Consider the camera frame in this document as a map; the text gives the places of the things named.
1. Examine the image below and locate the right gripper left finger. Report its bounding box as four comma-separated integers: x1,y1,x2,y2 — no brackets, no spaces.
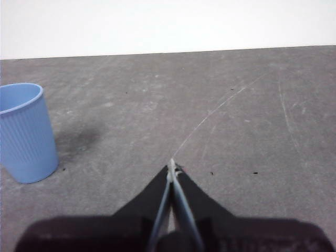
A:
14,165,173,252

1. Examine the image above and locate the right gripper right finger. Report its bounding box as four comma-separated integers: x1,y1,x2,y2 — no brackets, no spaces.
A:
170,158,331,252

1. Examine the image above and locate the blue ribbed plastic cup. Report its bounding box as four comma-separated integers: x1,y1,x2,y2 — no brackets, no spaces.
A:
0,82,59,184

